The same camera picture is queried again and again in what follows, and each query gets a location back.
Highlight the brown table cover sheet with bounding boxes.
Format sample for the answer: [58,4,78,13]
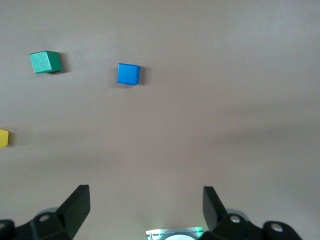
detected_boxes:
[0,0,320,240]

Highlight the blue wooden block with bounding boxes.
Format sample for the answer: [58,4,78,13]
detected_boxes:
[116,62,141,86]

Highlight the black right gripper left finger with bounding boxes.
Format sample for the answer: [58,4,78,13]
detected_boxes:
[0,184,91,240]

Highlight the green wooden block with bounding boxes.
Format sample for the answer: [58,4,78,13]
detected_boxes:
[29,50,63,75]

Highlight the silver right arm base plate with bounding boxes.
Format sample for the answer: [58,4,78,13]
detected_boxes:
[145,226,205,240]

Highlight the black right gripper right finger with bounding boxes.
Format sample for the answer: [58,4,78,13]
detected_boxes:
[198,186,303,240]

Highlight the yellow wooden block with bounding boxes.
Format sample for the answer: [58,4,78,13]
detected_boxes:
[0,128,10,149]

